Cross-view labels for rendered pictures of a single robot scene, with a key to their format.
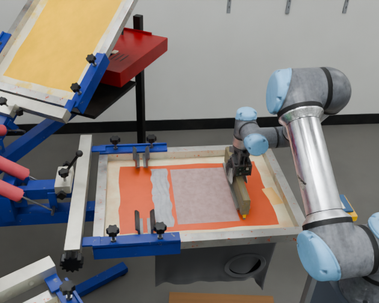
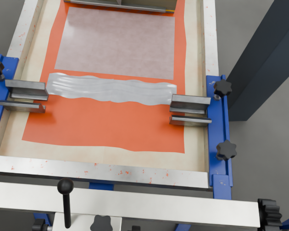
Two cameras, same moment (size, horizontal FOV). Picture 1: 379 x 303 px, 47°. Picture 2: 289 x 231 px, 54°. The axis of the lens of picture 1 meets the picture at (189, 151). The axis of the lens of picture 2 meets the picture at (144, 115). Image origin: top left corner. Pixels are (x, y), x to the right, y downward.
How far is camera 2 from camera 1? 1.38 m
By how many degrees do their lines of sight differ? 57
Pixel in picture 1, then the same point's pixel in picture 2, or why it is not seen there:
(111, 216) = (146, 162)
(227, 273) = not seen: hidden behind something
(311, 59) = not seen: outside the picture
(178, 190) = (105, 67)
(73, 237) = (233, 212)
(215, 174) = (82, 18)
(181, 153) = (26, 42)
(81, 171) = (58, 199)
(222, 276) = not seen: hidden behind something
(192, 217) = (163, 61)
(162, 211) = (147, 92)
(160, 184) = (89, 86)
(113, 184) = (67, 154)
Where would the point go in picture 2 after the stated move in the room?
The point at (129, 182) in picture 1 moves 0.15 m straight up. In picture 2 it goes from (69, 129) to (57, 101)
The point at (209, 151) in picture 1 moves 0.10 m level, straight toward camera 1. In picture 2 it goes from (36, 8) to (68, 17)
